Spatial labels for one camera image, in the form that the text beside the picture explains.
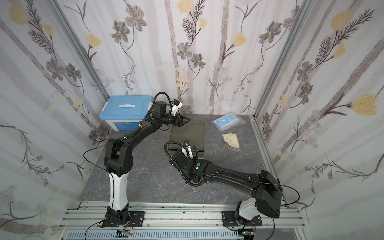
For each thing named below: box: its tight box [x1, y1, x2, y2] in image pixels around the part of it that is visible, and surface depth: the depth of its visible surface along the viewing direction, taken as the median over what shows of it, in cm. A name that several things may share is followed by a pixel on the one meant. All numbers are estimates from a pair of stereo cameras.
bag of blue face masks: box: [211, 112, 247, 132], surface depth 117 cm
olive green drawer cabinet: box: [168, 121, 205, 159], surface depth 86 cm
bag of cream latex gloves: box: [221, 133, 241, 152], surface depth 105 cm
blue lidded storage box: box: [99, 95, 154, 132], surface depth 104 cm
